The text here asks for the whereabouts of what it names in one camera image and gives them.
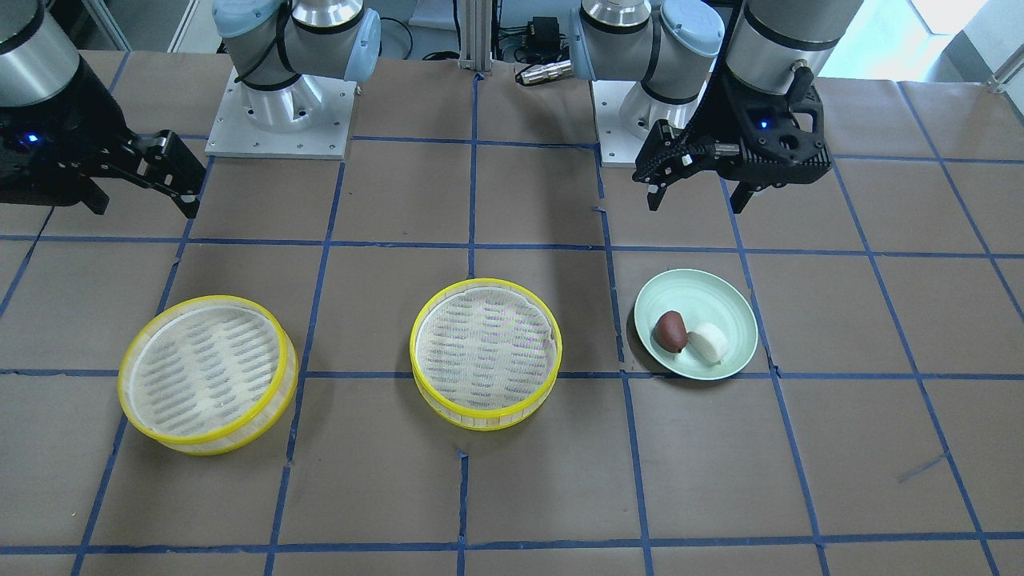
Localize silver cylindrical connector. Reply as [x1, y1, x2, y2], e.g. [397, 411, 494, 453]
[514, 61, 574, 86]

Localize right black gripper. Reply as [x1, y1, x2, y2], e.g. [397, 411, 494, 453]
[1, 58, 207, 219]

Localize white bun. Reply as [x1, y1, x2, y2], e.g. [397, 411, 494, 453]
[687, 322, 730, 364]

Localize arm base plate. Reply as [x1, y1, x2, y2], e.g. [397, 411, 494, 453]
[591, 81, 662, 168]
[205, 70, 360, 161]

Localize mint green plate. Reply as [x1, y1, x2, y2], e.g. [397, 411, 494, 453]
[634, 269, 758, 382]

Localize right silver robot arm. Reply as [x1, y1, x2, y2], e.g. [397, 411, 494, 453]
[1, 1, 381, 218]

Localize aluminium frame post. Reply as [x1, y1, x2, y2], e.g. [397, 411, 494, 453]
[454, 1, 497, 77]

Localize brown bun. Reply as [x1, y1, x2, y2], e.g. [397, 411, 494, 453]
[652, 310, 689, 354]

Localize yellow steamer basket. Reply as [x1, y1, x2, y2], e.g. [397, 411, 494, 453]
[117, 295, 299, 456]
[409, 278, 563, 431]

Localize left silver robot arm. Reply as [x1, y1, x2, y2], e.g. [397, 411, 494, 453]
[568, 1, 862, 213]

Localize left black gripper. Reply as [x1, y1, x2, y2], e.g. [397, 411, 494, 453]
[633, 68, 833, 215]

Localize black power adapter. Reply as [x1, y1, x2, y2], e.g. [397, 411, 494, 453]
[516, 16, 566, 63]

